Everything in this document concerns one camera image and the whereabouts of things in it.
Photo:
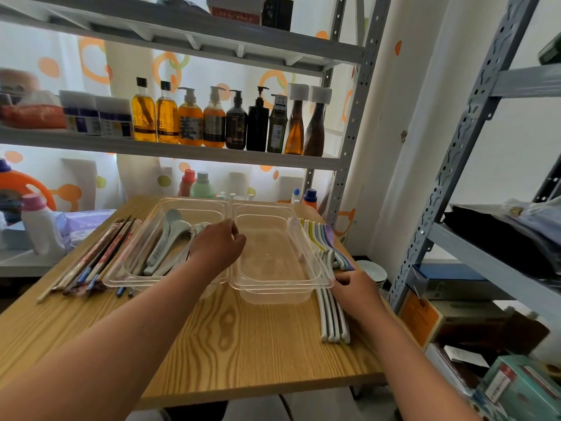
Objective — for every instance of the amber oil bottle black cap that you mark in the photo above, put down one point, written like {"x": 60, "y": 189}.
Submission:
{"x": 167, "y": 118}
{"x": 143, "y": 113}

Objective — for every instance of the person's right hand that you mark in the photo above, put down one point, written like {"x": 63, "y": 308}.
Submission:
{"x": 361, "y": 298}

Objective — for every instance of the dark brown pump bottle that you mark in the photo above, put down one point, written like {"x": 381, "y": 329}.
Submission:
{"x": 236, "y": 127}

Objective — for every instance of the white ceramic spoon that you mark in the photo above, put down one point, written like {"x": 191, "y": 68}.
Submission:
{"x": 200, "y": 227}
{"x": 168, "y": 260}

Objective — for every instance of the brown cardboard box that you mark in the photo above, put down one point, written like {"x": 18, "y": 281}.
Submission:
{"x": 482, "y": 328}

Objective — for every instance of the white box blue label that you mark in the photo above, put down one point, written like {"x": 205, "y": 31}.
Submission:
{"x": 81, "y": 113}
{"x": 115, "y": 120}

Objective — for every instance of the purple wipes pack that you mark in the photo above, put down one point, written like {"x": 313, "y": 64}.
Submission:
{"x": 85, "y": 225}

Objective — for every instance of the black box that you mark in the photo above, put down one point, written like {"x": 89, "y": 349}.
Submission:
{"x": 278, "y": 13}

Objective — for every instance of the white bottle pink cap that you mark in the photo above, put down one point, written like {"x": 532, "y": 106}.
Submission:
{"x": 40, "y": 227}

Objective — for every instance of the person's right thumb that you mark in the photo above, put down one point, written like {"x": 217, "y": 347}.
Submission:
{"x": 346, "y": 278}

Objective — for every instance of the small white bottle blue cap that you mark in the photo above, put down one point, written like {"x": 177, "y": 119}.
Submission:
{"x": 296, "y": 196}

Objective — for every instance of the bottle with red cap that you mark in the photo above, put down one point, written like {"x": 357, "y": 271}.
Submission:
{"x": 186, "y": 181}

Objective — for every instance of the dark green box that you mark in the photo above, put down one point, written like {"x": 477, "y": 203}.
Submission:
{"x": 551, "y": 50}

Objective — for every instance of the clear plastic bag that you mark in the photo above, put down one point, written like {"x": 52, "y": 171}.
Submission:
{"x": 41, "y": 98}

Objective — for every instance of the pile of chopsticks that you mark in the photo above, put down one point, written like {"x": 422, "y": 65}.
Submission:
{"x": 94, "y": 258}

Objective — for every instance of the stack of white bowls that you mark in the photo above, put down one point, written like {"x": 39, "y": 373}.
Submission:
{"x": 372, "y": 271}

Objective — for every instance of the grey metal shelf rack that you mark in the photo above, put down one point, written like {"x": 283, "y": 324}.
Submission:
{"x": 175, "y": 149}
{"x": 464, "y": 127}

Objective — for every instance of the row of pastel spoons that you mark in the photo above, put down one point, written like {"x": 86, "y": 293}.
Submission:
{"x": 317, "y": 241}

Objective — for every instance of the pale green ceramic spoon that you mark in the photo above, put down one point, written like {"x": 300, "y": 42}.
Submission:
{"x": 168, "y": 227}

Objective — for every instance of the blue flat box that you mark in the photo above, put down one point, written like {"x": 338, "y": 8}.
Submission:
{"x": 456, "y": 278}

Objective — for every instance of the person's left hand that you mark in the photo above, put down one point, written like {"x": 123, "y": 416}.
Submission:
{"x": 217, "y": 249}

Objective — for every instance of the red box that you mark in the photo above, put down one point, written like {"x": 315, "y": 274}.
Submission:
{"x": 234, "y": 8}

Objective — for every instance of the person's right forearm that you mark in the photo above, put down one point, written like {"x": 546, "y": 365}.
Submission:
{"x": 412, "y": 372}

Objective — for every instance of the green glass bottle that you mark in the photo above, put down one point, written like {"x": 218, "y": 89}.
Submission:
{"x": 277, "y": 131}

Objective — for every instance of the black folded cloth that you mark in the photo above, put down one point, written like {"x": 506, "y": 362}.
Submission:
{"x": 486, "y": 234}

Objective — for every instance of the clear plastic tray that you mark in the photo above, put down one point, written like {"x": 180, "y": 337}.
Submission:
{"x": 131, "y": 267}
{"x": 271, "y": 258}

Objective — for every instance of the person's left forearm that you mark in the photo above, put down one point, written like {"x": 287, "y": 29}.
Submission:
{"x": 109, "y": 341}

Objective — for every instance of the bagged light blue garment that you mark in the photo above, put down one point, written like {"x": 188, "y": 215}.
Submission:
{"x": 534, "y": 217}

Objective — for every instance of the orange cardboard box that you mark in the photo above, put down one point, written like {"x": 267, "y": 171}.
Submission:
{"x": 420, "y": 317}

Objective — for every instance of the orange bottle blue cap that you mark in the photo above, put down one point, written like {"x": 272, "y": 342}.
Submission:
{"x": 310, "y": 198}

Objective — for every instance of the orange pump bottle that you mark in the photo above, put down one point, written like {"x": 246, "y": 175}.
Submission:
{"x": 214, "y": 124}
{"x": 190, "y": 124}

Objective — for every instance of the orange detergent jug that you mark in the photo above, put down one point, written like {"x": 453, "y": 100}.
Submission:
{"x": 17, "y": 179}

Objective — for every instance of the teal box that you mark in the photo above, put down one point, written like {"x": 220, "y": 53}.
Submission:
{"x": 521, "y": 390}

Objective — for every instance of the person's left thumb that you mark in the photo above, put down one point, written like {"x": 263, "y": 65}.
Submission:
{"x": 239, "y": 243}

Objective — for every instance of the tan round container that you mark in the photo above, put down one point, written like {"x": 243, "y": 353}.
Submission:
{"x": 17, "y": 81}

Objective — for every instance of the black pump bottle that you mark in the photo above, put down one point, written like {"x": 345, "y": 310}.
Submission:
{"x": 257, "y": 127}

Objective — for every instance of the brown bottle white cap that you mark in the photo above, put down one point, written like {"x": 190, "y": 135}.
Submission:
{"x": 295, "y": 131}
{"x": 314, "y": 133}

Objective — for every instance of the orange packet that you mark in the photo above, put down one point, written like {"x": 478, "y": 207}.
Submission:
{"x": 33, "y": 117}

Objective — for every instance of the pale green bottle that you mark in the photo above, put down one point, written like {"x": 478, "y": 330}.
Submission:
{"x": 201, "y": 187}

